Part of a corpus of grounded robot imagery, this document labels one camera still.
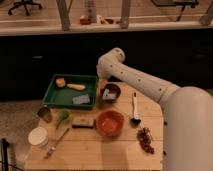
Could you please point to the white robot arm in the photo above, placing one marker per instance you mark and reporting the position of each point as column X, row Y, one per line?
column 187, row 114

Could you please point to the dark brown bowl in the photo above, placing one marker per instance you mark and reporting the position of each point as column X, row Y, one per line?
column 113, row 89

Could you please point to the white cloth in bowl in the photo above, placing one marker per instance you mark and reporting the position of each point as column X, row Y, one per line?
column 107, row 95

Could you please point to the yellow toy banana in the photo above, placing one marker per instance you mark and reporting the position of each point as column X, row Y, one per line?
column 77, row 87

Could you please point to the orange bowl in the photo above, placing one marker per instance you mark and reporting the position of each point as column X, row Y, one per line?
column 109, row 123

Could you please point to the black rectangular block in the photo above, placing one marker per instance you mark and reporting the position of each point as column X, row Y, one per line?
column 83, row 123

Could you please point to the orange round toy food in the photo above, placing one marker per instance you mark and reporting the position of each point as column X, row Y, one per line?
column 60, row 82

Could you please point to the green plastic tray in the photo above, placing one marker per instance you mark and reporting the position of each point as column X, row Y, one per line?
column 56, row 97

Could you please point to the green toy vegetable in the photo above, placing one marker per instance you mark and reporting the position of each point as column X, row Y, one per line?
column 62, row 116

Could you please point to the dark red grape bunch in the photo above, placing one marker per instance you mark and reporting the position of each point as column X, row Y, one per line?
column 145, row 140

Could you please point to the small metal cup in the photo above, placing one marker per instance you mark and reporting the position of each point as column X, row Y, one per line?
column 45, row 114

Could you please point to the red object on shelf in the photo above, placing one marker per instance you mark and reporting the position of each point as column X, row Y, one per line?
column 85, row 21

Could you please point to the white round container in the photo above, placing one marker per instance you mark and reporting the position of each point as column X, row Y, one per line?
column 38, row 137

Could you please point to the black office chair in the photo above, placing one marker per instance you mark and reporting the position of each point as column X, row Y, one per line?
column 24, row 3

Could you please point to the black stand at left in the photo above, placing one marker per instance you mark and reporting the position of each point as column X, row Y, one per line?
column 4, row 144

